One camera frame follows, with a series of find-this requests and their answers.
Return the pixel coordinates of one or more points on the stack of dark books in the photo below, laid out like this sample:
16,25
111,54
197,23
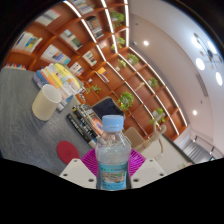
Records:
85,123

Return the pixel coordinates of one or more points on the ceiling air vent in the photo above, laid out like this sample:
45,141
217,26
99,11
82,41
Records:
201,85

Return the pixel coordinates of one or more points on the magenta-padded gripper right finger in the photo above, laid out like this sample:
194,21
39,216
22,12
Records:
148,171

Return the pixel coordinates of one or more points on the clear blue-capped water bottle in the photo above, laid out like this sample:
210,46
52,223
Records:
113,156

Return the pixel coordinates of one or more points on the dark curtain rail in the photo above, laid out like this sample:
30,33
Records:
208,143

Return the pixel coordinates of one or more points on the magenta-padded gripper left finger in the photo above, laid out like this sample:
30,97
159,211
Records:
77,173

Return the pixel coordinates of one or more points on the stack of colourful books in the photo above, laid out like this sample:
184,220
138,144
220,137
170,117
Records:
61,78

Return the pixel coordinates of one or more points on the recessed ceiling spotlight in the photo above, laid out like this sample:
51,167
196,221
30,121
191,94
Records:
195,112
146,43

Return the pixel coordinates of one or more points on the flat round red coaster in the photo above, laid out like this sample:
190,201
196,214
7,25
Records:
66,152

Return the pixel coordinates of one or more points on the cream cup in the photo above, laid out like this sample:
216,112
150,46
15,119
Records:
45,105

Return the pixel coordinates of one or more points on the wooden artist mannequin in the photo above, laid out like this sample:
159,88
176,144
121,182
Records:
153,136

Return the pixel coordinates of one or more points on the beige chair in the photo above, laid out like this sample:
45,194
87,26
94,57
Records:
135,136

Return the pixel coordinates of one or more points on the orange wooden shelf unit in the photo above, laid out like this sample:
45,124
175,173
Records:
133,83

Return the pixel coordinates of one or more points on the ceiling lamp with round bulbs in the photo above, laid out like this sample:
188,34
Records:
200,63

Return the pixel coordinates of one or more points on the grey curtain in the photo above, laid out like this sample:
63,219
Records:
198,152

